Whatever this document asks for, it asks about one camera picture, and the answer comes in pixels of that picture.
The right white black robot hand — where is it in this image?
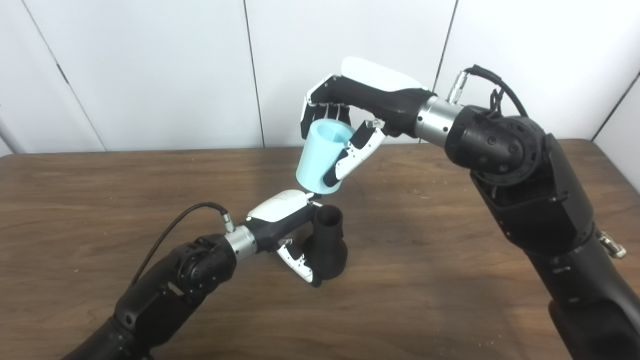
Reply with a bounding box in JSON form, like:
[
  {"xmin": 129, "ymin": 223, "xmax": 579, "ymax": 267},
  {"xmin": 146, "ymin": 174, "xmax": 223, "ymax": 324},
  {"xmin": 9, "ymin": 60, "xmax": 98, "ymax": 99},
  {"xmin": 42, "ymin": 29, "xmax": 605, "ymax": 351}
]
[{"xmin": 300, "ymin": 57, "xmax": 436, "ymax": 188}]

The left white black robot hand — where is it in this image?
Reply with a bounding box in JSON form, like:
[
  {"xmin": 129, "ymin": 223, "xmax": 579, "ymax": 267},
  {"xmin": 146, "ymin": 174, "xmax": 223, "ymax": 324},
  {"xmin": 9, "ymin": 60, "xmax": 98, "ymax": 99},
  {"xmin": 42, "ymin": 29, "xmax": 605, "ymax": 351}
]
[{"xmin": 245, "ymin": 190, "xmax": 326, "ymax": 288}]

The black funnel-shaped nozzle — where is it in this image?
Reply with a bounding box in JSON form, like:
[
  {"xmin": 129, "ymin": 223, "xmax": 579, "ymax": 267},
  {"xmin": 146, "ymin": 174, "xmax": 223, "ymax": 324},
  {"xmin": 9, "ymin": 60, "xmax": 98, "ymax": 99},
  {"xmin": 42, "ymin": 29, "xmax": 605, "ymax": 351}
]
[{"xmin": 302, "ymin": 204, "xmax": 349, "ymax": 281}]

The light-blue hose piece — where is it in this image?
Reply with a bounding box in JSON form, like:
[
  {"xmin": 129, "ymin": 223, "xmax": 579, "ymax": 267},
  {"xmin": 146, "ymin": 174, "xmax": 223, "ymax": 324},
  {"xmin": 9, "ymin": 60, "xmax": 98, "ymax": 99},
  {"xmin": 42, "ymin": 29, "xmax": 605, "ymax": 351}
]
[{"xmin": 296, "ymin": 119, "xmax": 357, "ymax": 195}]

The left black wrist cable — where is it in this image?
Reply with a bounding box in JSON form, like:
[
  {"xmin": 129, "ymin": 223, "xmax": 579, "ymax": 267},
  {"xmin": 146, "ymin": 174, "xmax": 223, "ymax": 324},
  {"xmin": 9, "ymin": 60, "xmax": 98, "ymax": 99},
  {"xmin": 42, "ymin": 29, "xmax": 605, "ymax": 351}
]
[{"xmin": 131, "ymin": 202, "xmax": 237, "ymax": 286}]

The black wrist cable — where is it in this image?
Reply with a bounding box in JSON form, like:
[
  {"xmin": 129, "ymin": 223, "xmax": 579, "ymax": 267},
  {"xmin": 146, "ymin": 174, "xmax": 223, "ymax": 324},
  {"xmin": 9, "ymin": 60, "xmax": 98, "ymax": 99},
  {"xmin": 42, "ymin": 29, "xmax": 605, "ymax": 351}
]
[
  {"xmin": 131, "ymin": 202, "xmax": 237, "ymax": 286},
  {"xmin": 446, "ymin": 65, "xmax": 530, "ymax": 119}
]

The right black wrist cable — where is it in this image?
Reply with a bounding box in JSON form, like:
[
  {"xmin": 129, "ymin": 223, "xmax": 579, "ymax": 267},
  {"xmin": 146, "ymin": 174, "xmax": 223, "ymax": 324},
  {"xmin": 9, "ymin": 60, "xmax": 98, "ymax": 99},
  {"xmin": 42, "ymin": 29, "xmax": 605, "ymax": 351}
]
[{"xmin": 446, "ymin": 65, "xmax": 530, "ymax": 119}]

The white corner post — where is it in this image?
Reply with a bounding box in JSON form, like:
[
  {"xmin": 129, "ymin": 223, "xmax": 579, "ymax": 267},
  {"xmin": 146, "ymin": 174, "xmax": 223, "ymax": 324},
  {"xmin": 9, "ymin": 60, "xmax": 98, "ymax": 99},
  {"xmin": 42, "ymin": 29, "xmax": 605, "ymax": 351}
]
[{"xmin": 0, "ymin": 119, "xmax": 17, "ymax": 156}]

